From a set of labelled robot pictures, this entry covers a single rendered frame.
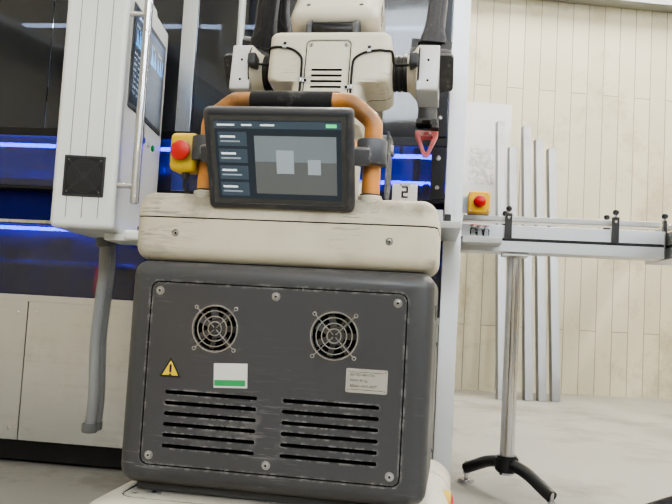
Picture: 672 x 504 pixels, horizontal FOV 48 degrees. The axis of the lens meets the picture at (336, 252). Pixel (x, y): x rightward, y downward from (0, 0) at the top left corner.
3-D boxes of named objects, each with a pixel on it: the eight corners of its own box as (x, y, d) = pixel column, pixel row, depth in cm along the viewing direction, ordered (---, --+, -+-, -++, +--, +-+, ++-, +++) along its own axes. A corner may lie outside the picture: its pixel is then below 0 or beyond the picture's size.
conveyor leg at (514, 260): (491, 470, 266) (500, 253, 271) (517, 472, 265) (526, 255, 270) (493, 476, 257) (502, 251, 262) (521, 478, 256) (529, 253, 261)
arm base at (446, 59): (401, 55, 174) (453, 55, 172) (404, 44, 181) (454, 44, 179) (401, 91, 179) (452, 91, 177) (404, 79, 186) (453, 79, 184)
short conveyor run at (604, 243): (459, 249, 261) (461, 204, 262) (457, 252, 276) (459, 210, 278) (666, 258, 252) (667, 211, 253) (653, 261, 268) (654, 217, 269)
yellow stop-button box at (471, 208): (467, 214, 259) (467, 194, 260) (488, 215, 258) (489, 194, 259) (468, 212, 252) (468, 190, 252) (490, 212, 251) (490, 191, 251)
